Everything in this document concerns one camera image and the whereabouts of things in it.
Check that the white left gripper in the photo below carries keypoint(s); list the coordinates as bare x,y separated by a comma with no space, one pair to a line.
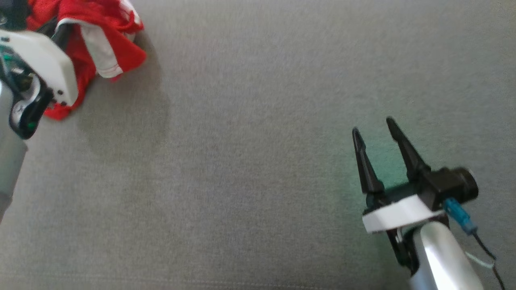
40,56

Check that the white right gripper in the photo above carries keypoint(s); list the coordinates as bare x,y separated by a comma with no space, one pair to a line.
397,215

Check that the red shorts with white band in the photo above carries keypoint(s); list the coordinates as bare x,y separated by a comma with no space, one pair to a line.
105,48

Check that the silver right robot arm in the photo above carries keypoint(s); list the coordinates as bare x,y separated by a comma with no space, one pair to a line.
443,257

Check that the grey sofa seat cushion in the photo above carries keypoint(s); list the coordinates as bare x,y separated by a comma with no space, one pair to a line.
250,169

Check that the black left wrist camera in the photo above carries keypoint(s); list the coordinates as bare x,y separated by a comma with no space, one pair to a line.
12,12

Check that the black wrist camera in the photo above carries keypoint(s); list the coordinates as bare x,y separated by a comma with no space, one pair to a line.
12,12
451,185

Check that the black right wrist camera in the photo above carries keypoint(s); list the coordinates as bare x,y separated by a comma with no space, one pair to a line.
451,185

